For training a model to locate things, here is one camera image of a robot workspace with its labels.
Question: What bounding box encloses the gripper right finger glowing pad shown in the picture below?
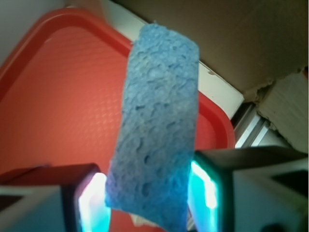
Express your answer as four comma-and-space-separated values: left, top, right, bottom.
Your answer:
188, 146, 309, 232

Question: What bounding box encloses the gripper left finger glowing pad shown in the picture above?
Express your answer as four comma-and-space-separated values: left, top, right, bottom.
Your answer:
0, 163, 111, 232

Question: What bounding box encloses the blue sponge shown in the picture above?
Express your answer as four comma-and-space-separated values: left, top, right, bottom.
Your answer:
106, 24, 199, 232

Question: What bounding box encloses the red plastic tray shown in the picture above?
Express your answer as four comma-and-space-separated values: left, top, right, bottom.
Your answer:
0, 8, 236, 232

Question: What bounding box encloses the brown cardboard panel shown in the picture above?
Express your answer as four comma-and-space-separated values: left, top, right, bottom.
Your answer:
118, 0, 309, 101

